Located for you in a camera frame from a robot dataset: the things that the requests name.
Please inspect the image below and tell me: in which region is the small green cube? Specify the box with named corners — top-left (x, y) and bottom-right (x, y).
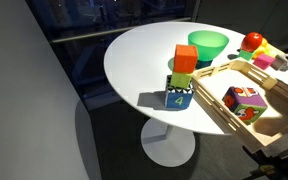
top-left (237, 49), bottom-right (255, 62)

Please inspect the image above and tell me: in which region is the grey cube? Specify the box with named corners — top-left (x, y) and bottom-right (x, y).
top-left (270, 54), bottom-right (288, 72)

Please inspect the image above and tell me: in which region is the multicoloured soft picture cube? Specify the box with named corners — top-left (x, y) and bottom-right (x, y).
top-left (221, 85), bottom-right (269, 126)

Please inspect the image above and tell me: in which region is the green wooden block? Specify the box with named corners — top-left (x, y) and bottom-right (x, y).
top-left (169, 70), bottom-right (194, 90)

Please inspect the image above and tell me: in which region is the white round table base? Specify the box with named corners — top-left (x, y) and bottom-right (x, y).
top-left (140, 117), bottom-right (196, 168)

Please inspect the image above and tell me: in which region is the light wooden slatted tray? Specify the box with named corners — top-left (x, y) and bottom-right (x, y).
top-left (191, 59), bottom-right (288, 150)

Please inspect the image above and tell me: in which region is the green translucent bowl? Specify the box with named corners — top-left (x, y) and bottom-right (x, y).
top-left (187, 29), bottom-right (230, 70)

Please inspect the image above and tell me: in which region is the pink cube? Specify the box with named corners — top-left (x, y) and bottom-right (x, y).
top-left (252, 53), bottom-right (277, 71)

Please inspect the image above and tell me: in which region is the red toy apple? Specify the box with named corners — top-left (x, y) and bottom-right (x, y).
top-left (240, 31), bottom-right (264, 53)

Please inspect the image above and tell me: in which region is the patterned soft box number four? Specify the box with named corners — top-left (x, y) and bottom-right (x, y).
top-left (164, 74), bottom-right (195, 110)

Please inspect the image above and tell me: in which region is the orange wooden block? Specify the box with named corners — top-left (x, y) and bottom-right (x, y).
top-left (172, 44), bottom-right (199, 74)

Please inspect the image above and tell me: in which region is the yellow toy fruit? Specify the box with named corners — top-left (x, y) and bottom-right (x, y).
top-left (252, 37), bottom-right (285, 60)

